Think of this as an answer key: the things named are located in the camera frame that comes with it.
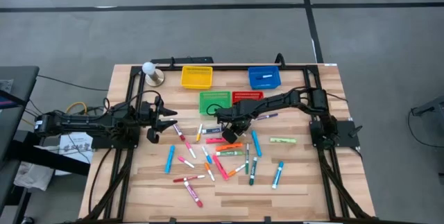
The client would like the light green Expo marker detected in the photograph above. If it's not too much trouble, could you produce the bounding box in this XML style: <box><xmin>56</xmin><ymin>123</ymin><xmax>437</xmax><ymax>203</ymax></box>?
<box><xmin>215</xmin><ymin>150</ymin><xmax>245</xmax><ymax>157</ymax></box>

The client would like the black floor cable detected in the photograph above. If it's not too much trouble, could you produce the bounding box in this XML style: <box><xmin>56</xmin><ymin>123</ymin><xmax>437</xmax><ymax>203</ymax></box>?
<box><xmin>37</xmin><ymin>74</ymin><xmax>109</xmax><ymax>92</ymax></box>

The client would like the magenta Expo marker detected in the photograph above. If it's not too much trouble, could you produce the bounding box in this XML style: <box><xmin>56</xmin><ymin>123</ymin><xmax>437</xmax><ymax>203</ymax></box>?
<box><xmin>182</xmin><ymin>180</ymin><xmax>204</xmax><ymax>209</ymax></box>

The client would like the orange thin marker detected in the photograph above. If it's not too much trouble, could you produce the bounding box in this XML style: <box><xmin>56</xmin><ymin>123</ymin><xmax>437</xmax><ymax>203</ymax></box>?
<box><xmin>227</xmin><ymin>163</ymin><xmax>247</xmax><ymax>178</ymax></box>
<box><xmin>204</xmin><ymin>162</ymin><xmax>216</xmax><ymax>182</ymax></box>

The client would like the black power strip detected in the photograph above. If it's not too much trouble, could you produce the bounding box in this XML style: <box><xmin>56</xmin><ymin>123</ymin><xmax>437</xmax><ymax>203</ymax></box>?
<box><xmin>150</xmin><ymin>56</ymin><xmax>214</xmax><ymax>64</ymax></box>

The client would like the white paper sheet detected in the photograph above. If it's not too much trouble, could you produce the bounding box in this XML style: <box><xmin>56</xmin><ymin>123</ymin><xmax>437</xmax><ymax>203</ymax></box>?
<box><xmin>55</xmin><ymin>132</ymin><xmax>94</xmax><ymax>176</ymax></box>

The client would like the white cloth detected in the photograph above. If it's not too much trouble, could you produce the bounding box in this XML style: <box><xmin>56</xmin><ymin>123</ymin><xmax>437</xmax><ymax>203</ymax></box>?
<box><xmin>13</xmin><ymin>161</ymin><xmax>56</xmax><ymax>192</ymax></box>

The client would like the red thin marker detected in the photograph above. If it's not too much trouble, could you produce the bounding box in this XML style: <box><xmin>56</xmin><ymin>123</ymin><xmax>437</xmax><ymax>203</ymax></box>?
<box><xmin>172</xmin><ymin>174</ymin><xmax>206</xmax><ymax>183</ymax></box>

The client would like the slim blue capped pen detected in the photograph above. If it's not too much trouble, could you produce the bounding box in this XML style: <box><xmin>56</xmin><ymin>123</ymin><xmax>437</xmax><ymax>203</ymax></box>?
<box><xmin>252</xmin><ymin>112</ymin><xmax>280</xmax><ymax>121</ymax></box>

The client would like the teal Expo marker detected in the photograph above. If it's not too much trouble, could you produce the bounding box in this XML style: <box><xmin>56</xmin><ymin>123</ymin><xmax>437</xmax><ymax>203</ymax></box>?
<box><xmin>271</xmin><ymin>161</ymin><xmax>285</xmax><ymax>190</ymax></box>

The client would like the grey stand base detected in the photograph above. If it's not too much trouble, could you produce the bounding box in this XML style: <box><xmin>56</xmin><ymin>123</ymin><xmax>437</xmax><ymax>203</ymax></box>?
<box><xmin>411</xmin><ymin>94</ymin><xmax>444</xmax><ymax>128</ymax></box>

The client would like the blue plastic basket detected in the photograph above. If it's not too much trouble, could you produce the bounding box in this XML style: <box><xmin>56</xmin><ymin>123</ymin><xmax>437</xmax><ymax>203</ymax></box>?
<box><xmin>248</xmin><ymin>65</ymin><xmax>282</xmax><ymax>90</ymax></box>

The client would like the long pink marker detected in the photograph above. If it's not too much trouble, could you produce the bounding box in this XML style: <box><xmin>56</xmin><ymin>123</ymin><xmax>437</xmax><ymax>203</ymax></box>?
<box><xmin>212</xmin><ymin>154</ymin><xmax>230</xmax><ymax>182</ymax></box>

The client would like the red plastic basket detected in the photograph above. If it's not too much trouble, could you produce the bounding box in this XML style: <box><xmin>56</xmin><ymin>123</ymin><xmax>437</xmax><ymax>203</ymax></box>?
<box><xmin>231</xmin><ymin>91</ymin><xmax>264</xmax><ymax>104</ymax></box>

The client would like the white bulb brass lamp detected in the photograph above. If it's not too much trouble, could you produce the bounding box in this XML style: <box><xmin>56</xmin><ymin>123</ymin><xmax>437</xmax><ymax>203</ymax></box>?
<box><xmin>141</xmin><ymin>61</ymin><xmax>166</xmax><ymax>87</ymax></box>

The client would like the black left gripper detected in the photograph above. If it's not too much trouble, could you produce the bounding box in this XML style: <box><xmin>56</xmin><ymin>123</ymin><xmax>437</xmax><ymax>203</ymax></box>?
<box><xmin>139</xmin><ymin>95</ymin><xmax>179</xmax><ymax>145</ymax></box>

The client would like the pale green Sharpie highlighter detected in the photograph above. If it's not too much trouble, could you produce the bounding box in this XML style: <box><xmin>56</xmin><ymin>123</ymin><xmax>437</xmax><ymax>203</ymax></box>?
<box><xmin>269</xmin><ymin>137</ymin><xmax>298</xmax><ymax>145</ymax></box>

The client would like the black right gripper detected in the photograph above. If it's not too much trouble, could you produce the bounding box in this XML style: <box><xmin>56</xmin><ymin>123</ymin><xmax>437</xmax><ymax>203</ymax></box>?
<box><xmin>216</xmin><ymin>102</ymin><xmax>259</xmax><ymax>145</ymax></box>

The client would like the orange highlighter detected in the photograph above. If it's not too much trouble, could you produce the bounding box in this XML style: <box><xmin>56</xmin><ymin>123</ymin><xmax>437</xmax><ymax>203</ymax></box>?
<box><xmin>215</xmin><ymin>142</ymin><xmax>244</xmax><ymax>152</ymax></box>

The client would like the green plastic basket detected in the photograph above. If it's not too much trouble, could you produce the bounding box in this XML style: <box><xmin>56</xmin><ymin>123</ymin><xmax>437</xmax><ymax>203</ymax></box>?
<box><xmin>198</xmin><ymin>91</ymin><xmax>232</xmax><ymax>116</ymax></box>

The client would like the pink thin marker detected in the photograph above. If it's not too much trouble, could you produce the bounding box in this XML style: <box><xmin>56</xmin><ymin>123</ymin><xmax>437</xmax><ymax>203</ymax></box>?
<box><xmin>177</xmin><ymin>155</ymin><xmax>196</xmax><ymax>169</ymax></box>
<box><xmin>185</xmin><ymin>141</ymin><xmax>197</xmax><ymax>160</ymax></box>

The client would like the yellow floor cable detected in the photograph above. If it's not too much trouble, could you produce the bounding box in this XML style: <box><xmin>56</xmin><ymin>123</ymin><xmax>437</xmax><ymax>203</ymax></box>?
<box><xmin>65</xmin><ymin>101</ymin><xmax>88</xmax><ymax>114</ymax></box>

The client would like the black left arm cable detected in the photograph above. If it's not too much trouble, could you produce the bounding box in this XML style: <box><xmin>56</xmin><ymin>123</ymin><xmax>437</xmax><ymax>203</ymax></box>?
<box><xmin>88</xmin><ymin>89</ymin><xmax>164</xmax><ymax>114</ymax></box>

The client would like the yellow plastic basket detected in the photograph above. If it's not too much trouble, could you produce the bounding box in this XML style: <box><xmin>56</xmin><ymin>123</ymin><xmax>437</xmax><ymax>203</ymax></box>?
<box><xmin>180</xmin><ymin>65</ymin><xmax>214</xmax><ymax>90</ymax></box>

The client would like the dark green Expo marker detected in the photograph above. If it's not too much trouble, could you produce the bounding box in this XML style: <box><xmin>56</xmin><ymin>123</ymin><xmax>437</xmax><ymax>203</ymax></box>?
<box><xmin>248</xmin><ymin>156</ymin><xmax>259</xmax><ymax>187</ymax></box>

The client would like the cyan highlighter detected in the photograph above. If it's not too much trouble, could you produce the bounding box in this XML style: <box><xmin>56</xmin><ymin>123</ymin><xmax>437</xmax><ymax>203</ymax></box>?
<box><xmin>164</xmin><ymin>144</ymin><xmax>176</xmax><ymax>175</ymax></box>
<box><xmin>250</xmin><ymin>130</ymin><xmax>263</xmax><ymax>158</ymax></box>

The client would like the blue thin marker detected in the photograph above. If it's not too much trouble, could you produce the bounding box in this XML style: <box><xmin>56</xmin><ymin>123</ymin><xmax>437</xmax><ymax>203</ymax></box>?
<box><xmin>201</xmin><ymin>146</ymin><xmax>213</xmax><ymax>164</ymax></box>

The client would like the black side table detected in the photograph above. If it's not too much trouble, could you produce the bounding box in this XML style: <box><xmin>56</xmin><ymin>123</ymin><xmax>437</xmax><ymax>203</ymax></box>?
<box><xmin>0</xmin><ymin>65</ymin><xmax>40</xmax><ymax>224</ymax></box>

